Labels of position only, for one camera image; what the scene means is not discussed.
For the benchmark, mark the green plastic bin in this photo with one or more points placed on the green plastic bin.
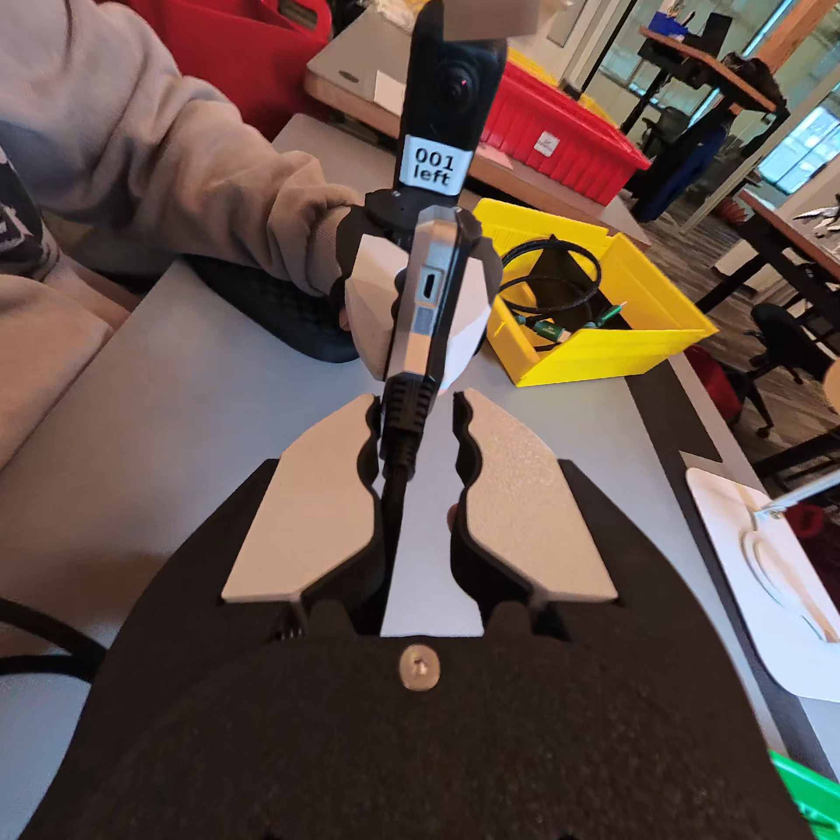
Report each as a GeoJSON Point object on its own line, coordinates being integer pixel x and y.
{"type": "Point", "coordinates": [814, 800]}

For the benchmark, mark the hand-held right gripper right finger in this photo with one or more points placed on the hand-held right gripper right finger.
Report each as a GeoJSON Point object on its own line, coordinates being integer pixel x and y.
{"type": "Point", "coordinates": [531, 518]}

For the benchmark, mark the white stand base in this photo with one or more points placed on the white stand base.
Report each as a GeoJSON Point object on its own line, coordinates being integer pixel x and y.
{"type": "Point", "coordinates": [774, 590]}

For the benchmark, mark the person's right hand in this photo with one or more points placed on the person's right hand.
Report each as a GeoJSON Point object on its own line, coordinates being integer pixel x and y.
{"type": "Point", "coordinates": [453, 517]}

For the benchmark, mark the person's torso in hoodie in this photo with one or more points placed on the person's torso in hoodie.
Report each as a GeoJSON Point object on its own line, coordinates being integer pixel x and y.
{"type": "Point", "coordinates": [52, 341]}

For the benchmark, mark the yellow plastic bin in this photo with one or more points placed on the yellow plastic bin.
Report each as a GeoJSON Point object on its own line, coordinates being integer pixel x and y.
{"type": "Point", "coordinates": [623, 354]}

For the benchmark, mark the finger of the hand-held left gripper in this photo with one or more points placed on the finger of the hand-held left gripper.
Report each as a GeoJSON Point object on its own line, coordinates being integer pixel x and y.
{"type": "Point", "coordinates": [371, 295]}
{"type": "Point", "coordinates": [469, 315]}

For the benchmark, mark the black bin divider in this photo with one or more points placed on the black bin divider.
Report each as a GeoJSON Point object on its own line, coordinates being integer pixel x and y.
{"type": "Point", "coordinates": [564, 275]}

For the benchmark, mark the wooden desk with black legs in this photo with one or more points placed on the wooden desk with black legs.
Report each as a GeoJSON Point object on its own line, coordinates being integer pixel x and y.
{"type": "Point", "coordinates": [709, 72]}

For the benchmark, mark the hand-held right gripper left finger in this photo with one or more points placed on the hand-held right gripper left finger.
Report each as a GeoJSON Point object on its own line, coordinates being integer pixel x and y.
{"type": "Point", "coordinates": [308, 518]}

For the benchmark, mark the black office chair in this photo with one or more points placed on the black office chair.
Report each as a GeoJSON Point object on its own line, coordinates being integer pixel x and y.
{"type": "Point", "coordinates": [787, 341]}

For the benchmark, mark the black mesh cushion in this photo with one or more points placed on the black mesh cushion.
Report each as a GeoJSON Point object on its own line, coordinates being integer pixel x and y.
{"type": "Point", "coordinates": [275, 315]}

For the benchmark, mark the grey tape strip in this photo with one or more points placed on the grey tape strip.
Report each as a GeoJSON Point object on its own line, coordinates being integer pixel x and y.
{"type": "Point", "coordinates": [676, 407]}

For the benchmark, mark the wooden post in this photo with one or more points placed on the wooden post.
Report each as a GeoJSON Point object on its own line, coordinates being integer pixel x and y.
{"type": "Point", "coordinates": [794, 29]}

